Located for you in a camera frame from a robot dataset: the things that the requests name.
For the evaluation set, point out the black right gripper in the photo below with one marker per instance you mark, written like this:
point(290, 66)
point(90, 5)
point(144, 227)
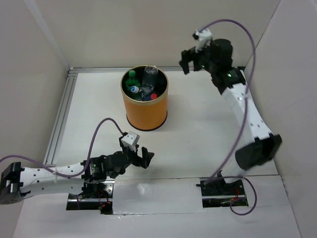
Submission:
point(187, 55)

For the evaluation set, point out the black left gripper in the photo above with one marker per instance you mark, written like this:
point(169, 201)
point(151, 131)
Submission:
point(144, 161)

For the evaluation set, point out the clear bottle without label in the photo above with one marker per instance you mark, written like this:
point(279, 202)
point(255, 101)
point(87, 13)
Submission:
point(149, 78)

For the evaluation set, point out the clear bottle red label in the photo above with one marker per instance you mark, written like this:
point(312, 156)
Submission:
point(153, 96)

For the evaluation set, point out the crushed green plastic bottle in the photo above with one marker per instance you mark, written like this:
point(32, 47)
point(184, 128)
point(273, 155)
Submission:
point(132, 80)

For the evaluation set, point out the small clear bottle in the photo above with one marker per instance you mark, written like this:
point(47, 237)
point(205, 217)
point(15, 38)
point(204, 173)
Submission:
point(136, 91)

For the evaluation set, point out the clear bottle blue label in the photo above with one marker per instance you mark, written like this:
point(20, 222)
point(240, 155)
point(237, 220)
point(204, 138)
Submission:
point(145, 97)

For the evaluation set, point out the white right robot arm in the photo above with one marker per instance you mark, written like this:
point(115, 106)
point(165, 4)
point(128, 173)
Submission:
point(260, 143)

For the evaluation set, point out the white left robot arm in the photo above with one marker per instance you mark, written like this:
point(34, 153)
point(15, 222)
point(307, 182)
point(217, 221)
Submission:
point(85, 180)

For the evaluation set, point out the orange cylindrical bin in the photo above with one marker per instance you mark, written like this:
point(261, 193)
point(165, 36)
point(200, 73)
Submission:
point(146, 115)

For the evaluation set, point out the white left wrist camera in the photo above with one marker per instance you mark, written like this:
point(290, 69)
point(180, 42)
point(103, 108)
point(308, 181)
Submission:
point(131, 139)

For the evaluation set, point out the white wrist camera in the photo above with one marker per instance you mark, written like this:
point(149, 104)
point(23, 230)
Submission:
point(203, 38)
point(131, 139)

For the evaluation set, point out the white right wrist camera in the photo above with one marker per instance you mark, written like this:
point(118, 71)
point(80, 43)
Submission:
point(203, 38)

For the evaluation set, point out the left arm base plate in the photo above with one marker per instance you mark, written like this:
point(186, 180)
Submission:
point(94, 196)

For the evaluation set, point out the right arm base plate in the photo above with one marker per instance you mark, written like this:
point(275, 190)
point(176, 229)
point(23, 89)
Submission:
point(221, 195)

